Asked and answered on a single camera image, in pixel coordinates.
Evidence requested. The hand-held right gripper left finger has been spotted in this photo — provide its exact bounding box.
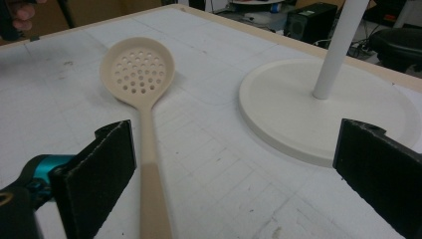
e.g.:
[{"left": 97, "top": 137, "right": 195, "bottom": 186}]
[{"left": 49, "top": 119, "right": 137, "bottom": 239}]

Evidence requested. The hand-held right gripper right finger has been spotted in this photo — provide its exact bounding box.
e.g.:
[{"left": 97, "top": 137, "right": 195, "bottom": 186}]
[{"left": 332, "top": 118, "right": 422, "bottom": 239}]

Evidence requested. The beige slotted spoon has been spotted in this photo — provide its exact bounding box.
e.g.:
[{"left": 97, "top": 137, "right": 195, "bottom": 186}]
[{"left": 99, "top": 36, "right": 177, "bottom": 239}]

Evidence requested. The black metal stand leg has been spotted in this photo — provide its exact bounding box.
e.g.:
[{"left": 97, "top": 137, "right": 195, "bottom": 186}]
[{"left": 56, "top": 0, "right": 77, "bottom": 30}]

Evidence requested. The white stand with round base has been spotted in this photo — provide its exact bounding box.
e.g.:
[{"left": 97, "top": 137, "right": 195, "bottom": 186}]
[{"left": 238, "top": 0, "right": 422, "bottom": 168}]

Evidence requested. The black office chair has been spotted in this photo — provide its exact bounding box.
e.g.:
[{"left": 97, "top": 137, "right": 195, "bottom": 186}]
[{"left": 368, "top": 27, "right": 422, "bottom": 74}]

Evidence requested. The black computer case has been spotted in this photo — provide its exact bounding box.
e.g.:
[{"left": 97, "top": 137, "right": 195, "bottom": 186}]
[{"left": 284, "top": 2, "right": 338, "bottom": 45}]

